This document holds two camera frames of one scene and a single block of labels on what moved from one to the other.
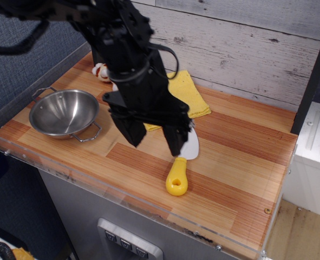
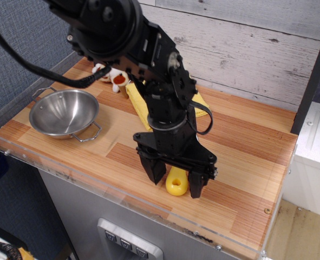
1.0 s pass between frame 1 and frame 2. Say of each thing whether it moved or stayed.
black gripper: moved
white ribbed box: stayed
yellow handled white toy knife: stayed
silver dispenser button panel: stayed
